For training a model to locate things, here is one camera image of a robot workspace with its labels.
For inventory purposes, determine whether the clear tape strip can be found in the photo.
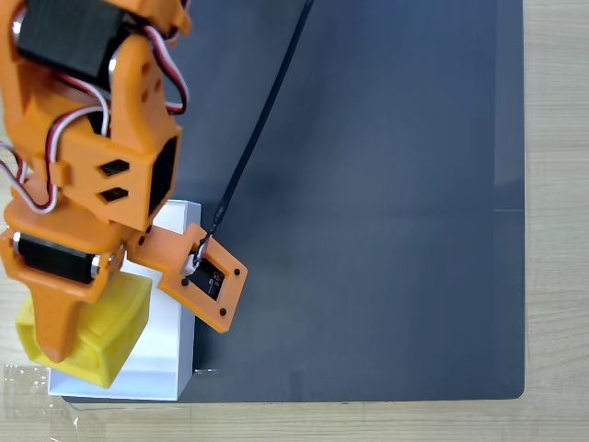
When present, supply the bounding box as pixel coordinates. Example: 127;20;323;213
2;362;80;432

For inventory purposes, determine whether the yellow block with round stud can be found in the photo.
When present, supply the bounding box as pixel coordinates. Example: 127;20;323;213
14;271;154;390

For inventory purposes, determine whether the white open cardboard box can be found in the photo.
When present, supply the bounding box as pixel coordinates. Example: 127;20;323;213
47;199;202;401

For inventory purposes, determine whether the orange camera mount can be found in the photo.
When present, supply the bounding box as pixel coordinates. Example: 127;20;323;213
125;223;249;334

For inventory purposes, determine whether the red white black servo wire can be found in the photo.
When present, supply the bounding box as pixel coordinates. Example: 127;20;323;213
0;141;60;216
137;25;191;116

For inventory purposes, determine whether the dark grey mat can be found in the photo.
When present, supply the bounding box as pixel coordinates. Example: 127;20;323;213
59;0;526;405

